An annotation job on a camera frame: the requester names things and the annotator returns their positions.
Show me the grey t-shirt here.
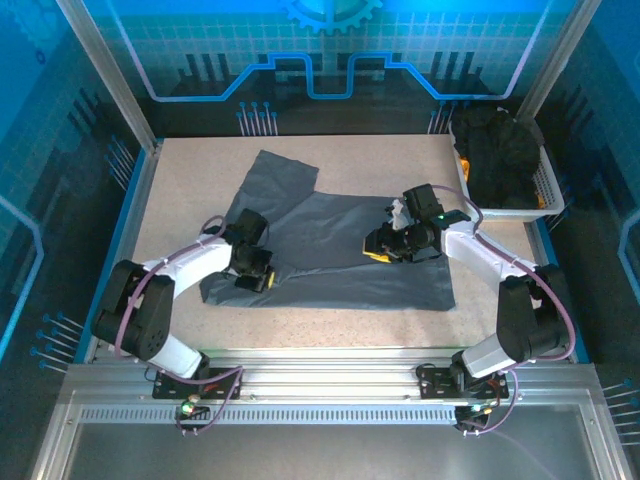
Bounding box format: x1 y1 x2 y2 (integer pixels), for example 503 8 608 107
199 148 457 312

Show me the pile of black t-shirts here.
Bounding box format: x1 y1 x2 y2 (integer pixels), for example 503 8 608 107
452 103 547 210

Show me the left controller board with light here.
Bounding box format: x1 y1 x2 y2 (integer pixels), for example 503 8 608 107
174 397 211 422

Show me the controller board with light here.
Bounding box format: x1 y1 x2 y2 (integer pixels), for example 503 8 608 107
174 397 211 422
455 399 494 427

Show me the white plastic basket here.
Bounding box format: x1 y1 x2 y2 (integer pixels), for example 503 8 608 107
448 118 567 224

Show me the right controller board with light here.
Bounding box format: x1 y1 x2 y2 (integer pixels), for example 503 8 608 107
455 399 494 427

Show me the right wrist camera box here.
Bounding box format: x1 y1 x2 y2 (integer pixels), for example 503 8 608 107
391 198 410 231

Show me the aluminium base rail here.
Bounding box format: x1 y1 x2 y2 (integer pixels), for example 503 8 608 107
64 347 601 404

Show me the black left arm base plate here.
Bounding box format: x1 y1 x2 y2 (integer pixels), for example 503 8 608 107
152 367 244 401

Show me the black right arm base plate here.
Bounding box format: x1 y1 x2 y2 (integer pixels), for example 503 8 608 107
417 363 510 400

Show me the slotted grey cable duct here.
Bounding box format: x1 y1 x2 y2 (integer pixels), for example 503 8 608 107
79 407 459 426

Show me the aluminium frame post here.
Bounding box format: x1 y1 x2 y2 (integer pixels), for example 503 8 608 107
514 0 604 124
55 0 164 154

